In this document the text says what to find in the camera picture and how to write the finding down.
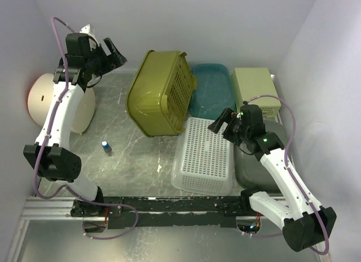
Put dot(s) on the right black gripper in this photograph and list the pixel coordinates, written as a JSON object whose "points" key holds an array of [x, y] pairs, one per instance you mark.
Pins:
{"points": [[227, 115]]}

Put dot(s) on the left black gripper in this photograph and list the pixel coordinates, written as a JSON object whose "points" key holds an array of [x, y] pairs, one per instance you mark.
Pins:
{"points": [[117, 60]]}

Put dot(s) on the blue translucent plastic container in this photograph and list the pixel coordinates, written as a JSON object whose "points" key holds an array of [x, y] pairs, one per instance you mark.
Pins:
{"points": [[213, 93]]}

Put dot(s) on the pale green perforated box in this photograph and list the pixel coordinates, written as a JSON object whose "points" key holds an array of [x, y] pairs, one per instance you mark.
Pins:
{"points": [[252, 82]]}

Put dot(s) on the white perforated basket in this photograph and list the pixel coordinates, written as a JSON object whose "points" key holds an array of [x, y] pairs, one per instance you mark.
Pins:
{"points": [[203, 161]]}

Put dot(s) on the large metal tray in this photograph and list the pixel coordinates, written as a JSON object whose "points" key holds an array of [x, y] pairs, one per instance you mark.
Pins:
{"points": [[250, 173]]}

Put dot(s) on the olive green tub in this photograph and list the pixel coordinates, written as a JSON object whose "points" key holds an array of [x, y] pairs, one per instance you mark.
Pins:
{"points": [[158, 99]]}

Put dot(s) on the cream cylindrical container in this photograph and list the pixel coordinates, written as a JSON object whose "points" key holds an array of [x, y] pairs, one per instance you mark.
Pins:
{"points": [[39, 100]]}

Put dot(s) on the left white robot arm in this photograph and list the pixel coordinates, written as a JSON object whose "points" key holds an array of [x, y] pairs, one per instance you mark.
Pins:
{"points": [[49, 155]]}

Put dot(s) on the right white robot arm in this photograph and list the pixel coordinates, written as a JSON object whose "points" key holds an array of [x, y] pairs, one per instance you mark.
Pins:
{"points": [[304, 221]]}

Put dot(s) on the small blue capped bottle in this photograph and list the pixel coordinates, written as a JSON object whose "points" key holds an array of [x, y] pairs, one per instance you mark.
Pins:
{"points": [[106, 147]]}

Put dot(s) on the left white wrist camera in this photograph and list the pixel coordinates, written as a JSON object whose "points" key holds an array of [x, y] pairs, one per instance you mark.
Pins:
{"points": [[89, 30]]}

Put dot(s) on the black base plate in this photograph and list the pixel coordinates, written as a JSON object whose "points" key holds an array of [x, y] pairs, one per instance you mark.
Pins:
{"points": [[122, 212]]}

